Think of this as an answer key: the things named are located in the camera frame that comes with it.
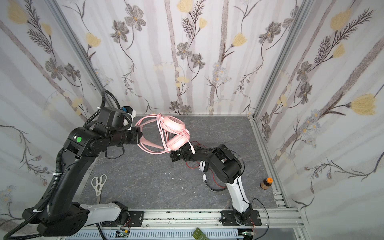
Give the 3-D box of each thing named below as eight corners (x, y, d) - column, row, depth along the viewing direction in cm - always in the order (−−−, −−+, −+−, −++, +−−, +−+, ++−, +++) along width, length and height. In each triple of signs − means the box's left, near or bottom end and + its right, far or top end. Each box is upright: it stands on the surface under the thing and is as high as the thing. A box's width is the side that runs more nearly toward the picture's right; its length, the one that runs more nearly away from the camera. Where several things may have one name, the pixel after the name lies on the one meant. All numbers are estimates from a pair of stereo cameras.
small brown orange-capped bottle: (260, 189, 86) (266, 184, 79) (258, 183, 89) (264, 177, 81) (267, 189, 86) (274, 184, 79) (265, 183, 89) (272, 177, 81)
